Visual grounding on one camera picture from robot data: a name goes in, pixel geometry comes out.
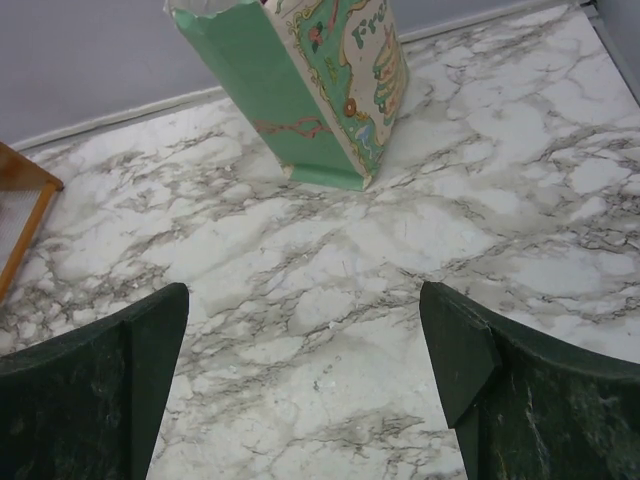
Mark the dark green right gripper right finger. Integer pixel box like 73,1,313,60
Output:
419,282,639,479

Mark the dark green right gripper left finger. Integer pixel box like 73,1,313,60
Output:
1,283,189,479

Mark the orange wooden rack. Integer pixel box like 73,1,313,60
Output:
1,143,64,299

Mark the green illustrated paper bag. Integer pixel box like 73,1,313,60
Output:
165,0,409,191

